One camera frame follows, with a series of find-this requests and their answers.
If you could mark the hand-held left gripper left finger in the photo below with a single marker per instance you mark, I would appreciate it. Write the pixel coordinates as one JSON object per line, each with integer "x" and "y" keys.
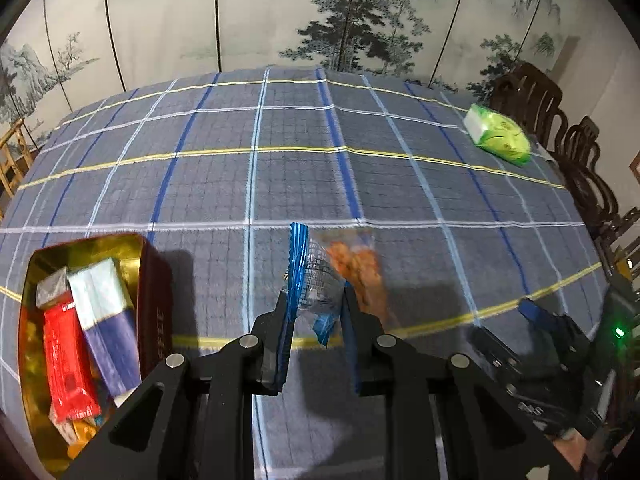
{"x": 286, "y": 345}

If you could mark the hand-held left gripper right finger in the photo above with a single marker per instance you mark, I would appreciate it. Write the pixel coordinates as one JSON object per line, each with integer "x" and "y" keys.
{"x": 352, "y": 350}

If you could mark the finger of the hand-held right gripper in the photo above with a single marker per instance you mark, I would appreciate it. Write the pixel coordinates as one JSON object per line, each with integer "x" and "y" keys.
{"x": 535, "y": 312}

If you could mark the clear packet of fried twists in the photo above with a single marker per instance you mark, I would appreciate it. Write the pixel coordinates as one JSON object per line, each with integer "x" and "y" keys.
{"x": 360, "y": 265}

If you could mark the maroon tin box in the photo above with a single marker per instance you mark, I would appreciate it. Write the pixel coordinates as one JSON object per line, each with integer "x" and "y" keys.
{"x": 157, "y": 310}

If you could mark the white and blue snack packet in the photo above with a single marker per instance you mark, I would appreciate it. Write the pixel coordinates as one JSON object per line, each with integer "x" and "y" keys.
{"x": 105, "y": 320}

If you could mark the yellow snack packet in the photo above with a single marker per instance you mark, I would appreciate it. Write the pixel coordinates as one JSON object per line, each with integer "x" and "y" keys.
{"x": 82, "y": 432}

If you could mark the dark carved wooden chair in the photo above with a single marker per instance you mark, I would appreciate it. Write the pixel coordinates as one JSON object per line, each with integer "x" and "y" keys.
{"x": 585, "y": 160}
{"x": 530, "y": 100}

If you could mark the plaid tablecloth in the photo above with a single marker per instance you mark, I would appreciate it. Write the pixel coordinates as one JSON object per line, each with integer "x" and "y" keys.
{"x": 300, "y": 185}

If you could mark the green tissue pack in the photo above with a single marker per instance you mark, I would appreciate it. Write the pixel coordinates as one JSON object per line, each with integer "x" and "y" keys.
{"x": 497, "y": 132}

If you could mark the light wooden chair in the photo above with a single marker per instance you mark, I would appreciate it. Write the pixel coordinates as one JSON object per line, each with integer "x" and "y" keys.
{"x": 12, "y": 160}

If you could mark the painted folding screen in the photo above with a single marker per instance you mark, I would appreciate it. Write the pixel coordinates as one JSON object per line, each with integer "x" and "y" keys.
{"x": 200, "y": 20}

